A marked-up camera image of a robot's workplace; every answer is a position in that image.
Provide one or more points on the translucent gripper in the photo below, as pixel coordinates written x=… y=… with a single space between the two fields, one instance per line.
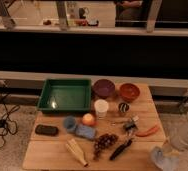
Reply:
x=168 y=150

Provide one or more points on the blue-grey towel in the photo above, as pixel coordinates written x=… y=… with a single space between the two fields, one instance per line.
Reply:
x=165 y=163

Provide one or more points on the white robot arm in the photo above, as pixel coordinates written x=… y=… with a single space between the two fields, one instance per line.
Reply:
x=177 y=141

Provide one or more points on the orange carrot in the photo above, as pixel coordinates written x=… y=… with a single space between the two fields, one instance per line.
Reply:
x=149 y=132

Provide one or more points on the small metal clip toy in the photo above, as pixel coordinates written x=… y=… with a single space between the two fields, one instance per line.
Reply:
x=131 y=124

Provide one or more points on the black marker tool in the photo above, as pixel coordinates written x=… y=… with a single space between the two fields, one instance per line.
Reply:
x=120 y=149

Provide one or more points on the small striped cup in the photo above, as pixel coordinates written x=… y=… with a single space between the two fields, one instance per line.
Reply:
x=123 y=108

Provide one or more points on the dark grape bunch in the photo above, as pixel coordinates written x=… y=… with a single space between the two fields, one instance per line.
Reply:
x=103 y=142

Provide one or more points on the orange-red bowl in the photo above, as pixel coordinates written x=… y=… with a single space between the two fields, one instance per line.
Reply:
x=129 y=92

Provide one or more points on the white cup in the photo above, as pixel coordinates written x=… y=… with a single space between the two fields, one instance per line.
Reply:
x=101 y=108

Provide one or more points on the blue rectangular sponge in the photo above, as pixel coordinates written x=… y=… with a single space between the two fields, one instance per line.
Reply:
x=85 y=131

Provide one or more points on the peach fruit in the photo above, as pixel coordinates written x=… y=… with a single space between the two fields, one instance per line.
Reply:
x=88 y=119

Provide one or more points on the purple bowl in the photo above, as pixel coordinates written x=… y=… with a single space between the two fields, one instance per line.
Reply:
x=103 y=88

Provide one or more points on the green plastic tray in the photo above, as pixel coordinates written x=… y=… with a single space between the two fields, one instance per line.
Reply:
x=65 y=95

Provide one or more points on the black rectangular case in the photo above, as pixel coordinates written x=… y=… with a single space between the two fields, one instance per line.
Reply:
x=46 y=130

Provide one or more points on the black power adapter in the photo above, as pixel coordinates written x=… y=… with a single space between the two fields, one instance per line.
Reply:
x=2 y=123

